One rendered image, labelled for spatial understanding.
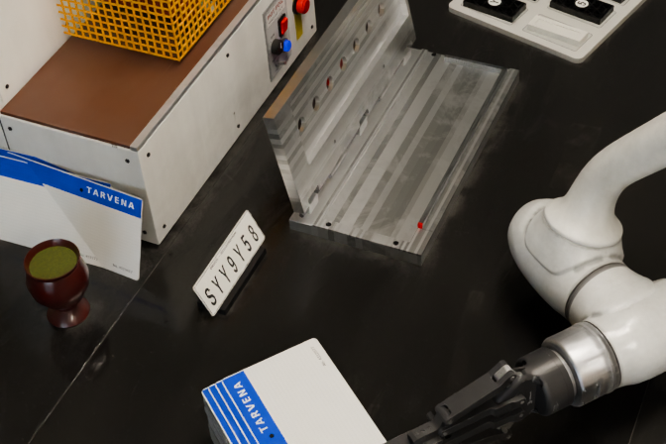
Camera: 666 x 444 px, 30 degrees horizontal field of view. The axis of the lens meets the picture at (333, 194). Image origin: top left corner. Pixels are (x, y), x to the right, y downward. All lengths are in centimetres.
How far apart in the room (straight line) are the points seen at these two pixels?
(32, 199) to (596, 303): 82
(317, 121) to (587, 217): 46
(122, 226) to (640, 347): 73
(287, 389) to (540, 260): 36
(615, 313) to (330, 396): 35
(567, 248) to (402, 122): 48
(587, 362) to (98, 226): 72
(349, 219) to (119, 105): 37
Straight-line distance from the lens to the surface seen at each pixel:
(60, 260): 171
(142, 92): 179
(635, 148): 148
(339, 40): 186
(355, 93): 190
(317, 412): 148
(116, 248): 180
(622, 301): 153
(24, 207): 187
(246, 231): 177
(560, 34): 214
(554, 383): 148
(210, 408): 151
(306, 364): 153
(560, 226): 157
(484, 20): 218
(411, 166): 188
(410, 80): 204
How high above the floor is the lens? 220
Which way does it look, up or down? 44 degrees down
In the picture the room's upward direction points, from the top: 5 degrees counter-clockwise
